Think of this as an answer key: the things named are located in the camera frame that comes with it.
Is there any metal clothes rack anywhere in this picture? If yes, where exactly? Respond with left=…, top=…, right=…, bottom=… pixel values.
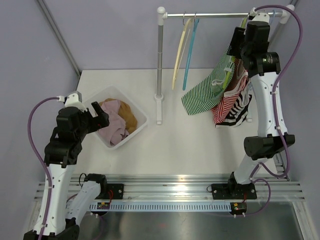
left=154, top=0, right=299, bottom=125

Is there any brown tank top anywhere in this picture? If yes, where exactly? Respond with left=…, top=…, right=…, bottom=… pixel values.
left=99, top=98, right=138, bottom=134

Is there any green striped tank top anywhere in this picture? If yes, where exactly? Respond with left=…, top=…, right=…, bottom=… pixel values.
left=181, top=48, right=227, bottom=116

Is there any cream hanger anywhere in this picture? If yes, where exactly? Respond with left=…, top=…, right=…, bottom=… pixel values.
left=171, top=19, right=192, bottom=90

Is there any light blue thin hanger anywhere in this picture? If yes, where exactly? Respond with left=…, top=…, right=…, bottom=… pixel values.
left=269, top=10, right=276, bottom=25

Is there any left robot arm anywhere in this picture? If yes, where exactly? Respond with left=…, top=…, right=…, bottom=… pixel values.
left=23, top=101, right=109, bottom=240

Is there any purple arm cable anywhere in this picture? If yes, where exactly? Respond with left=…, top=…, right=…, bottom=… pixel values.
left=27, top=97, right=66, bottom=240
left=249, top=4, right=305, bottom=218

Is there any red striped tank top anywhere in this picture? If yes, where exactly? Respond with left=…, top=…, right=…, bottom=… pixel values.
left=211, top=58, right=249, bottom=125

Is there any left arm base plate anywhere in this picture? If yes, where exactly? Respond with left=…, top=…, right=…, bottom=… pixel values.
left=95, top=183, right=124, bottom=201

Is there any white plastic basket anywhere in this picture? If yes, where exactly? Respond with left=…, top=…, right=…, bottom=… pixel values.
left=84, top=85, right=149, bottom=150

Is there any black white striped tank top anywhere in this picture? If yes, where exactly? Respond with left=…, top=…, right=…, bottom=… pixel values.
left=215, top=83, right=253, bottom=128

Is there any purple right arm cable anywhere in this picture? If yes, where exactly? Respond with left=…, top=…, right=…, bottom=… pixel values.
left=249, top=4, right=305, bottom=218

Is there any white slotted cable duct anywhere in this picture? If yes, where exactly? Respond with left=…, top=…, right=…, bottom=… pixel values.
left=89, top=202, right=231, bottom=212

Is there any green hanger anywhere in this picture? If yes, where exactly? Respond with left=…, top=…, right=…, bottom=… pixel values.
left=221, top=16, right=251, bottom=90

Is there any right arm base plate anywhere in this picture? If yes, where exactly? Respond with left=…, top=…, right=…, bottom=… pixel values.
left=209, top=183, right=258, bottom=200

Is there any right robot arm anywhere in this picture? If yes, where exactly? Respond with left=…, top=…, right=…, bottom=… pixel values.
left=211, top=20, right=295, bottom=200

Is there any pink tank top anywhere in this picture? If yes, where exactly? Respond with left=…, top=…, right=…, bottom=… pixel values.
left=98, top=99, right=129, bottom=146

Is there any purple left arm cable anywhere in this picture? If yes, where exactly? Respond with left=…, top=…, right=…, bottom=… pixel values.
left=27, top=97, right=66, bottom=240

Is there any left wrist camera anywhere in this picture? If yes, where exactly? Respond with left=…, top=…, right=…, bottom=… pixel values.
left=64, top=91, right=88, bottom=112

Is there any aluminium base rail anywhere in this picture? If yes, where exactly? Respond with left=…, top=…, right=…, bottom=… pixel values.
left=33, top=173, right=306, bottom=202

